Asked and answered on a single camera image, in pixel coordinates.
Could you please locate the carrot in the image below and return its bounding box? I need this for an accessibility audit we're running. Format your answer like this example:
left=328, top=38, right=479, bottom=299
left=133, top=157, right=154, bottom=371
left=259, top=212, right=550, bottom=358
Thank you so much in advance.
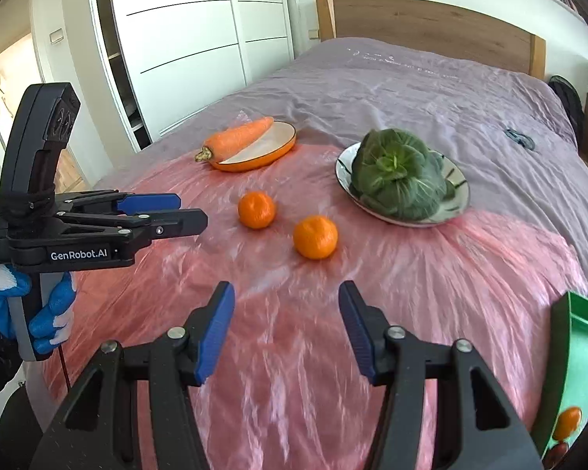
left=194, top=116, right=275, bottom=164

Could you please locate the dark cable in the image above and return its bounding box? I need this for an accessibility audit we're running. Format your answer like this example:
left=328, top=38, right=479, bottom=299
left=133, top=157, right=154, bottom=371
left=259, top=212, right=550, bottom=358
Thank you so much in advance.
left=503, top=127, right=536, bottom=150

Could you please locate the red apple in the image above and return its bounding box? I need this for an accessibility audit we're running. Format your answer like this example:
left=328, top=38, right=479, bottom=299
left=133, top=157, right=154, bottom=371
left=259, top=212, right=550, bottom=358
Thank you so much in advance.
left=543, top=443, right=572, bottom=469

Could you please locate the green bok choy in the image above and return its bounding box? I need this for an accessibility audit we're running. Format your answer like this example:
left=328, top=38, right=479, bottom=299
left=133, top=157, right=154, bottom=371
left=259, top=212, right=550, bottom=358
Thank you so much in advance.
left=349, top=128, right=456, bottom=220

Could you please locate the wooden headboard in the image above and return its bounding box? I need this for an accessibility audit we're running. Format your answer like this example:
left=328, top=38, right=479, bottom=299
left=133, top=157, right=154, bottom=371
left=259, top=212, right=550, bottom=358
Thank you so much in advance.
left=316, top=0, right=547, bottom=81

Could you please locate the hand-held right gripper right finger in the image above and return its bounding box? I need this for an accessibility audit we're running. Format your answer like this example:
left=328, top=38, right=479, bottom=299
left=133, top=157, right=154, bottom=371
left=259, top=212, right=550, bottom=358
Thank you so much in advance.
left=338, top=280, right=544, bottom=470

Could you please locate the pink plastic sheet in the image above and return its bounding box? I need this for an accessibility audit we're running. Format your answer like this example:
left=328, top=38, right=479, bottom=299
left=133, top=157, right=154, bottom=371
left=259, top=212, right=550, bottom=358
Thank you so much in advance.
left=42, top=144, right=588, bottom=470

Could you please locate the person's left hand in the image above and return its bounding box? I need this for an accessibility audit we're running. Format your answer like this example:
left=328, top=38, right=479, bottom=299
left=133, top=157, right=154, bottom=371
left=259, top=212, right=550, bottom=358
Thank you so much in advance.
left=0, top=263, right=77, bottom=356

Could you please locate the orange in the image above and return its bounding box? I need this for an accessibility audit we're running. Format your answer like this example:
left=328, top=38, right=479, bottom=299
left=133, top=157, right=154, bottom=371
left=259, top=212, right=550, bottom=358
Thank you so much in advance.
left=238, top=191, right=277, bottom=230
left=293, top=215, right=339, bottom=260
left=551, top=406, right=583, bottom=442

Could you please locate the white patterned plate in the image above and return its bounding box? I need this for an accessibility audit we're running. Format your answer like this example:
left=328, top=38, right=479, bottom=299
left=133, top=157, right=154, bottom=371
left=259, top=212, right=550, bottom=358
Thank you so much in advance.
left=336, top=142, right=471, bottom=228

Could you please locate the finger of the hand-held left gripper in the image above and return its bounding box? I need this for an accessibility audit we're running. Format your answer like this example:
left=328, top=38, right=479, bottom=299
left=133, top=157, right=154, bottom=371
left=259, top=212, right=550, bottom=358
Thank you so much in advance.
left=54, top=190, right=182, bottom=215
left=54, top=208, right=209, bottom=240

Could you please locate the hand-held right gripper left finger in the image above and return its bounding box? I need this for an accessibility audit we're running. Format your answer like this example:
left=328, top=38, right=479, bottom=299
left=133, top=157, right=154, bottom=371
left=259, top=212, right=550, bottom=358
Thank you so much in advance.
left=29, top=281, right=236, bottom=470

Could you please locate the green metal tray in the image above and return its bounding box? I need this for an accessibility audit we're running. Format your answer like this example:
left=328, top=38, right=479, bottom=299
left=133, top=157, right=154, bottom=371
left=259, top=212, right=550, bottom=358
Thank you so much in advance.
left=532, top=291, right=588, bottom=470

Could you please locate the black backpack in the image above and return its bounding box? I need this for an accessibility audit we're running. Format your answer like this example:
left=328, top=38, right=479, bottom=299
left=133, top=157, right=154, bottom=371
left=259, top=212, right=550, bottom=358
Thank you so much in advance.
left=549, top=75, right=585, bottom=146

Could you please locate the thin red cable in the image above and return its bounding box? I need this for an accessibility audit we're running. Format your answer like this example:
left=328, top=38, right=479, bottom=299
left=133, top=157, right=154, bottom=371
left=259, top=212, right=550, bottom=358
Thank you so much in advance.
left=59, top=345, right=74, bottom=395

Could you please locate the white wardrobe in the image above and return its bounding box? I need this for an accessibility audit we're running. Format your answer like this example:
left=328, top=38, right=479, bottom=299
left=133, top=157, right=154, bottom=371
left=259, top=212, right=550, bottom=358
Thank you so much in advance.
left=85, top=0, right=295, bottom=154

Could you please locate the orange enamel plate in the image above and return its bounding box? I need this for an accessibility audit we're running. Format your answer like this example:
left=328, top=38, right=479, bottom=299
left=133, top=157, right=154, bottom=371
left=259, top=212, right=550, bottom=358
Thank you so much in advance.
left=208, top=121, right=297, bottom=173

